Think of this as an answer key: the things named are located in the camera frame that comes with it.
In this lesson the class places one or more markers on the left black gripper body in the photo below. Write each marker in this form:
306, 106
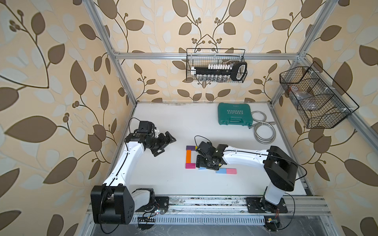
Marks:
156, 142

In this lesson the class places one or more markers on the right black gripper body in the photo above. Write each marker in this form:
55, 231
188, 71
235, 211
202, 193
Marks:
210, 165

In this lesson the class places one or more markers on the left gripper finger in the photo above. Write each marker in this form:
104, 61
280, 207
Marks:
158, 151
169, 138

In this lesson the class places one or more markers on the magenta block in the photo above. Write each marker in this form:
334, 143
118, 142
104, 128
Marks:
190, 166

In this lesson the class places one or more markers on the orange block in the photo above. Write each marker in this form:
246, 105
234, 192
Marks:
188, 156

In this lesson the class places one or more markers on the pink block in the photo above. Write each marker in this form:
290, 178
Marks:
231, 171

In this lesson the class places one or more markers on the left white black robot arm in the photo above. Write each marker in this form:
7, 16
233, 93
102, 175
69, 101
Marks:
112, 202

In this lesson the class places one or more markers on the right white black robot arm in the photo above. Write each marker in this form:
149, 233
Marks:
279, 167

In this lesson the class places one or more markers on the green plastic tool case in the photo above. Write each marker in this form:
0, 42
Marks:
234, 114

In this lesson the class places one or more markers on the black white tool in basket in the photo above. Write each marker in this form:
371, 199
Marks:
234, 72

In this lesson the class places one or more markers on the plastic bag in basket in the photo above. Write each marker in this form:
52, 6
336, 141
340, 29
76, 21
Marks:
305, 100

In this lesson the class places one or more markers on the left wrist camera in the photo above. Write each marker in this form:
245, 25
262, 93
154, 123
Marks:
146, 127

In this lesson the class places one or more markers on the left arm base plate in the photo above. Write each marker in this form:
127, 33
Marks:
158, 204

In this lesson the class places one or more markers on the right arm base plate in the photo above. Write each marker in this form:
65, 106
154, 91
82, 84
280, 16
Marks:
261, 205

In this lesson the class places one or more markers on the black wire basket back wall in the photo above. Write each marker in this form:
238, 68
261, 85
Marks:
205, 56

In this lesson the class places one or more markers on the black wire basket wall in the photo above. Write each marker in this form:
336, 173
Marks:
205, 56
333, 101

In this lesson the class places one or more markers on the aluminium frame rail front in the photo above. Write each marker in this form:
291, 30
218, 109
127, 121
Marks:
236, 205

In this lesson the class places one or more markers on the black wire basket right wall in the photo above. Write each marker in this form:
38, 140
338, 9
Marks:
333, 101

